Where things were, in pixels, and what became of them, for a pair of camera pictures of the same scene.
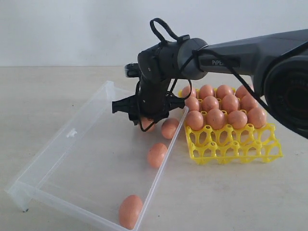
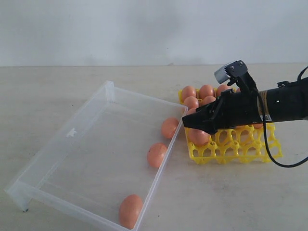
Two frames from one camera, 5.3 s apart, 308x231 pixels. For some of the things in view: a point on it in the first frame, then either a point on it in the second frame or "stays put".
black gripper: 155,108 -> 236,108
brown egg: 192,102 stays put
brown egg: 186,91 stays put
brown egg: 156,153 stays put
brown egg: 146,122 -> 198,137
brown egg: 206,90 stays put
